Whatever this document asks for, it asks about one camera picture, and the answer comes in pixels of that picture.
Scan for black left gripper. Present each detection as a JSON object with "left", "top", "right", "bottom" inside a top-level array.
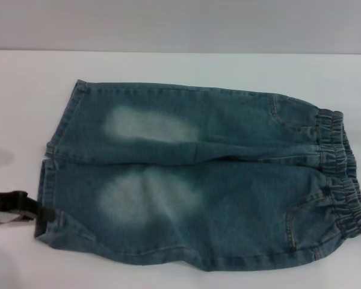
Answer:
[{"left": 0, "top": 189, "right": 54, "bottom": 225}]

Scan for blue denim shorts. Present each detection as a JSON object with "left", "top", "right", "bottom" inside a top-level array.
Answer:
[{"left": 35, "top": 78, "right": 361, "bottom": 273}]

